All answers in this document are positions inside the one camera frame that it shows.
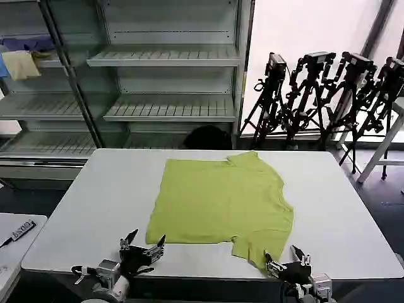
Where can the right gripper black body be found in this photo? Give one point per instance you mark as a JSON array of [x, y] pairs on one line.
[[295, 272]]

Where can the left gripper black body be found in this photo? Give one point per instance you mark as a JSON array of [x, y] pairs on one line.
[[134, 259]]

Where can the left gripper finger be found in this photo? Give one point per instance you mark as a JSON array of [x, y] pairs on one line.
[[127, 240], [156, 252]]

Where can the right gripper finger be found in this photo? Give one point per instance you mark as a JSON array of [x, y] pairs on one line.
[[273, 268], [301, 257]]

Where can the lime green printed T-shirt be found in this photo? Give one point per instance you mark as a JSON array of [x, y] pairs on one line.
[[221, 202]]

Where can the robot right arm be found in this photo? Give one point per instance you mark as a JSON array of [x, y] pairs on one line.
[[322, 285]]

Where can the black label tag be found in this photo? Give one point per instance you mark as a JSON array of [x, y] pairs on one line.
[[24, 229]]

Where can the small white table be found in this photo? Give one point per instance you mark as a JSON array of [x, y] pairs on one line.
[[15, 262]]

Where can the black bag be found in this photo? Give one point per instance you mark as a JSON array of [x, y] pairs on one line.
[[206, 137]]

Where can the grey open shelving unit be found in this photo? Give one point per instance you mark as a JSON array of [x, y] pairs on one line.
[[173, 79]]

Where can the metal rack with cloths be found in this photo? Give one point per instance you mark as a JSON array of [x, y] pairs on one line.
[[25, 66]]

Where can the white frame side table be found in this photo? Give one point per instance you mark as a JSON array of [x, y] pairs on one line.
[[383, 139]]

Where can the black camera tripod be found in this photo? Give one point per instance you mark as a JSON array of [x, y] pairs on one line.
[[350, 88], [311, 85], [386, 82], [273, 94]]

